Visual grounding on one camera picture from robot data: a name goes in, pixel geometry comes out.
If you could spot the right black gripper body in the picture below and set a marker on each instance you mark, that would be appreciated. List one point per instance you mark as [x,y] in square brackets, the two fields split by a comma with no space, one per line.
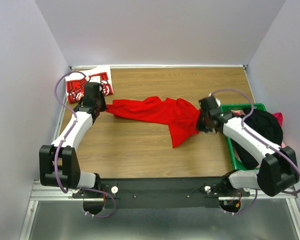
[202,123]

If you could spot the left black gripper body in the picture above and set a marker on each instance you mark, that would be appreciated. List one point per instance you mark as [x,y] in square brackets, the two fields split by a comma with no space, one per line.
[101,102]

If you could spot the plain red t shirt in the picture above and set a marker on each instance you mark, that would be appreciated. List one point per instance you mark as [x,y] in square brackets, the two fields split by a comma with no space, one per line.
[179,115]

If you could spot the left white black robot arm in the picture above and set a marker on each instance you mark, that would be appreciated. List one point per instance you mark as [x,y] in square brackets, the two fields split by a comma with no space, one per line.
[58,162]

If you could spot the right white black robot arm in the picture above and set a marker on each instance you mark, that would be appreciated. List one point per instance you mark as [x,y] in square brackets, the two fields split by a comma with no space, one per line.
[278,171]

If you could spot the black shirt in bin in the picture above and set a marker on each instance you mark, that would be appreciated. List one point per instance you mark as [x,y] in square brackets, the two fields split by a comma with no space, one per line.
[267,126]

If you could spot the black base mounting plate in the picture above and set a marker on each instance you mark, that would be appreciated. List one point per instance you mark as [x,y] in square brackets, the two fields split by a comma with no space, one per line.
[170,192]

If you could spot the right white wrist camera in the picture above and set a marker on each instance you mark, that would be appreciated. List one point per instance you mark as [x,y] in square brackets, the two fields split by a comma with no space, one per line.
[217,100]

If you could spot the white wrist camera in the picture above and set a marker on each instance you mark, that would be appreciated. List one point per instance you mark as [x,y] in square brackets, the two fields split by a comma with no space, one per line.
[93,79]
[217,100]

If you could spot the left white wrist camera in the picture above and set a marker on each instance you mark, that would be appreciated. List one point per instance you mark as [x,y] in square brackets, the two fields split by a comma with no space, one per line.
[93,79]

